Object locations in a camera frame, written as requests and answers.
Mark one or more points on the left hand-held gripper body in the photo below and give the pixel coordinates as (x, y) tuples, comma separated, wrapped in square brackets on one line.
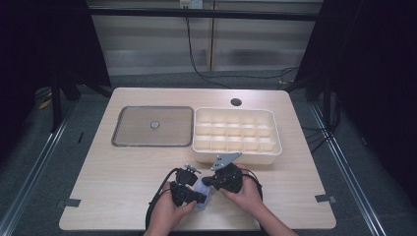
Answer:
[(183, 193)]

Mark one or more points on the black metal stand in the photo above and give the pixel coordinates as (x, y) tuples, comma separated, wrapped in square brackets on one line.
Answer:
[(327, 105), (56, 108)]

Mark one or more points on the black metal crossbar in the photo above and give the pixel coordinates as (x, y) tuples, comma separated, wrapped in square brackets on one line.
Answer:
[(147, 13)]

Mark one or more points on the cream divided storage box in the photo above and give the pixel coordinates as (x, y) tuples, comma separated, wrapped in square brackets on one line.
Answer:
[(262, 157)]

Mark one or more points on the white wall outlet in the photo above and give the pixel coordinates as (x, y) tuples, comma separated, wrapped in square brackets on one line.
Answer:
[(196, 4)]

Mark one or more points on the grey tape piece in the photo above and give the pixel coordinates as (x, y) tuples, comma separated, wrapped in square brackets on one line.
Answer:
[(325, 198), (70, 203)]

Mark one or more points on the person's right hand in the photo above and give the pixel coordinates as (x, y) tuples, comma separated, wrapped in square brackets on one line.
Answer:
[(249, 196)]

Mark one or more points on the grey metal tray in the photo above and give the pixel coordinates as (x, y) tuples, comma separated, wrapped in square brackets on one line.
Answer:
[(137, 131)]

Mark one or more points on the dark curtain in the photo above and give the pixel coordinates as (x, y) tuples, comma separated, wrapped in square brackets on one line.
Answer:
[(377, 65), (39, 39)]

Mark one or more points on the person's left hand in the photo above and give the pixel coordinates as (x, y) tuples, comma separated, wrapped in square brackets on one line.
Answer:
[(165, 213)]

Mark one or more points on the metal floor rail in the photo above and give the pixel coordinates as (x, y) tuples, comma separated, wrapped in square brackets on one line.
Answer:
[(38, 170), (346, 170)]

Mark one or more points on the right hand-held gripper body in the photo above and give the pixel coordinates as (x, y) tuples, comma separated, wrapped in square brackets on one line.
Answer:
[(229, 180)]

